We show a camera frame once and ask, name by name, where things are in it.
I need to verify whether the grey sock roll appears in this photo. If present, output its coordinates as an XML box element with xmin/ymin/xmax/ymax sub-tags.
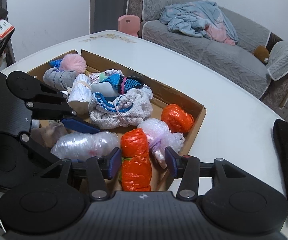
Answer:
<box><xmin>43</xmin><ymin>68</ymin><xmax>78</xmax><ymax>90</ymax></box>

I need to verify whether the white blue striped roll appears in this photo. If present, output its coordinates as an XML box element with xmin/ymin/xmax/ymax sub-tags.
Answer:
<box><xmin>68</xmin><ymin>74</ymin><xmax>92</xmax><ymax>115</ymax></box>

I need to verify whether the clear plastic bag roll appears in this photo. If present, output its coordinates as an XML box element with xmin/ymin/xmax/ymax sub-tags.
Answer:
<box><xmin>50</xmin><ymin>131</ymin><xmax>120</xmax><ymax>161</ymax></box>

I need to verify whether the lilac sock roll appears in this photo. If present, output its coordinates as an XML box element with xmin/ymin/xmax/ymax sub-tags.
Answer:
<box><xmin>31</xmin><ymin>122</ymin><xmax>68</xmax><ymax>148</ymax></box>

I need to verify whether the pink fluffy pompom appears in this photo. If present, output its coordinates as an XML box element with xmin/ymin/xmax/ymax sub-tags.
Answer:
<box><xmin>49</xmin><ymin>54</ymin><xmax>87</xmax><ymax>74</ymax></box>

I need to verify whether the white purple patterned bundle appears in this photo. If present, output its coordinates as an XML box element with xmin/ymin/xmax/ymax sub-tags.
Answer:
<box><xmin>89</xmin><ymin>69</ymin><xmax>124</xmax><ymax>85</ymax></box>

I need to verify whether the pink white bubble wrap bundle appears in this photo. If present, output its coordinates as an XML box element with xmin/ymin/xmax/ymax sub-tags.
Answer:
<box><xmin>138</xmin><ymin>118</ymin><xmax>185</xmax><ymax>169</ymax></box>

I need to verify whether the orange plastic bag bundle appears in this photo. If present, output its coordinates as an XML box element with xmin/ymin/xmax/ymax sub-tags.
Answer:
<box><xmin>161</xmin><ymin>104</ymin><xmax>194</xmax><ymax>134</ymax></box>

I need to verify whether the blue teal knit sock bundle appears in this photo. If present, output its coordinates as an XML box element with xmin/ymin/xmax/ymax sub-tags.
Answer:
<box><xmin>91</xmin><ymin>74</ymin><xmax>144</xmax><ymax>98</ymax></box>

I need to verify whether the white knit blue trim bundle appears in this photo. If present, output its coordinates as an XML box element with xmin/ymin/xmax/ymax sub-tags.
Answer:
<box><xmin>88</xmin><ymin>85</ymin><xmax>153</xmax><ymax>129</ymax></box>

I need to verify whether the shallow cardboard box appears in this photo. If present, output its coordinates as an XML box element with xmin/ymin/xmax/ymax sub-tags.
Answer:
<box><xmin>25</xmin><ymin>50</ymin><xmax>206</xmax><ymax>191</ymax></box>

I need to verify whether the pink plastic child chair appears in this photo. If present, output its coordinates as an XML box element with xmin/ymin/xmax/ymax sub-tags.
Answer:
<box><xmin>118</xmin><ymin>15</ymin><xmax>140</xmax><ymax>37</ymax></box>

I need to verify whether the grey covered sofa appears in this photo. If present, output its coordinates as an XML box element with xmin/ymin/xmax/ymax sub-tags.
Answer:
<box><xmin>126</xmin><ymin>0</ymin><xmax>288</xmax><ymax>110</ymax></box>

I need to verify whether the brown plush toy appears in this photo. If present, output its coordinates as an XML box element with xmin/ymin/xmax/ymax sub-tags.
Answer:
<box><xmin>252</xmin><ymin>46</ymin><xmax>269</xmax><ymax>64</ymax></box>

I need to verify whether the pink cloth on sofa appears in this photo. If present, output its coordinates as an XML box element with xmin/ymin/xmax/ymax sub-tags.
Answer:
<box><xmin>205</xmin><ymin>25</ymin><xmax>235</xmax><ymax>46</ymax></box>

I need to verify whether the light blue blanket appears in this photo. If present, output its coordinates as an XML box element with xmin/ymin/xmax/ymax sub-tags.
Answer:
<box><xmin>160</xmin><ymin>1</ymin><xmax>239</xmax><ymax>44</ymax></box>

